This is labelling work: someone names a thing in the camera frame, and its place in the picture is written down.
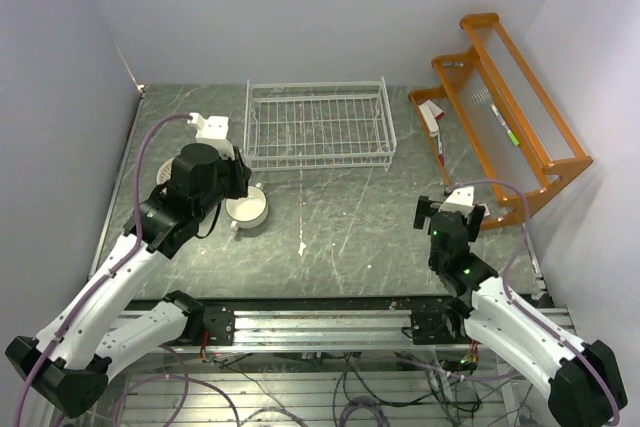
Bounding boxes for brown patterned bowl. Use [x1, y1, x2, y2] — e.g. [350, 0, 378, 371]
[156, 158, 174, 185]

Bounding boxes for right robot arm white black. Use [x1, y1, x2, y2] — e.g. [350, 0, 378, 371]
[413, 187, 628, 426]

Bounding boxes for white wire dish rack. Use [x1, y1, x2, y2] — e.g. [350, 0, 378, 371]
[243, 78, 397, 171]

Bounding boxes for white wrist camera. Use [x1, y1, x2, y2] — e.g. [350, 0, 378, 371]
[187, 112, 235, 160]
[438, 186, 475, 216]

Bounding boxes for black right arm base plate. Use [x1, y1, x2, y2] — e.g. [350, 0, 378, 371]
[401, 310, 472, 345]

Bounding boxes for marker pen on shelf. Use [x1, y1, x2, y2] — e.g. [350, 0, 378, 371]
[491, 104, 520, 147]

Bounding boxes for aluminium mounting rail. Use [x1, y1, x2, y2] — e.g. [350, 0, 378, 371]
[114, 307, 576, 348]

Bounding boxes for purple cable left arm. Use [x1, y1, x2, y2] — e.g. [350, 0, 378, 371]
[9, 113, 193, 427]

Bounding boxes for white red eraser block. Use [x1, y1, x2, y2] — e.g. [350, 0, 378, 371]
[418, 100, 444, 137]

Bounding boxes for cream two-handled soup bowl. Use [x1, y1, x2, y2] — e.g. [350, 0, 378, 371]
[224, 182, 269, 236]

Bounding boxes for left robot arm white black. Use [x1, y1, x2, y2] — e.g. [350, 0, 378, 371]
[5, 143, 251, 418]

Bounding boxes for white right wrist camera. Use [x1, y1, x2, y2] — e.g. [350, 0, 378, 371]
[438, 186, 475, 216]

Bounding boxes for loose cables under table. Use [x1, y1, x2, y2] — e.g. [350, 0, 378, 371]
[109, 346, 566, 427]

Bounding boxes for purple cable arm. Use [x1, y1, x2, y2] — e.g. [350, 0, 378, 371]
[445, 178, 623, 427]
[9, 113, 193, 427]

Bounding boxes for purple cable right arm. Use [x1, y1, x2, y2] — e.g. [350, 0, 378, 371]
[445, 178, 623, 427]

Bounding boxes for red pen on table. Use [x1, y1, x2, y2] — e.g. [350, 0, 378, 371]
[434, 132, 445, 167]

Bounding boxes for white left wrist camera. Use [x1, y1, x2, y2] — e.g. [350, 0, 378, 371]
[187, 112, 235, 160]

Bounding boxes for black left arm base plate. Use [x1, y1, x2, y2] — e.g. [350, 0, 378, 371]
[187, 306, 236, 346]

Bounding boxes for orange wooden shelf rack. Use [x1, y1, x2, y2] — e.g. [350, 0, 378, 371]
[408, 13, 593, 230]

